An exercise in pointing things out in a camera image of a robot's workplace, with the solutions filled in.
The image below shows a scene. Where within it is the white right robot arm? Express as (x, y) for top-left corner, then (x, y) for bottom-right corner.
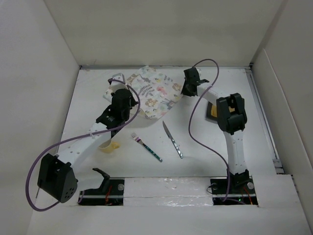
(181, 67), (250, 195)

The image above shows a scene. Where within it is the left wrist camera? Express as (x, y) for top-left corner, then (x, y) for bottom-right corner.
(108, 73), (126, 85)

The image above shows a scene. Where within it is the square black yellow plate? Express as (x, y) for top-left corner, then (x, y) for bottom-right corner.
(205, 102), (218, 122)

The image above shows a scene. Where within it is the knife with patterned handle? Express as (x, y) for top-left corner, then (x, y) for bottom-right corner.
(162, 121), (183, 159)

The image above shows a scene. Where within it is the yellow ceramic mug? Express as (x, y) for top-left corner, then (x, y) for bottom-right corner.
(98, 140), (120, 154)

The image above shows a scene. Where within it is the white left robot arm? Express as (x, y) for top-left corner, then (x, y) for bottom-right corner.
(38, 78), (140, 203)

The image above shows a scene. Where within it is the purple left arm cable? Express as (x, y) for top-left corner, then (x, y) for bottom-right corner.
(26, 78), (141, 212)

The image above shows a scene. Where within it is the floral patterned cloth placemat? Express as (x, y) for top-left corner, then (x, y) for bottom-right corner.
(102, 65), (183, 120)

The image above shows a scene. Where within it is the fork with patterned handle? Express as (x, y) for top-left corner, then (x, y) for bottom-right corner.
(131, 133), (163, 162)

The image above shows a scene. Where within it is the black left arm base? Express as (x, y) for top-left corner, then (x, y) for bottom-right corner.
(77, 168), (125, 206)

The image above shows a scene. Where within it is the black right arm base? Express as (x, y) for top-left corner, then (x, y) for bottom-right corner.
(206, 177), (258, 206)

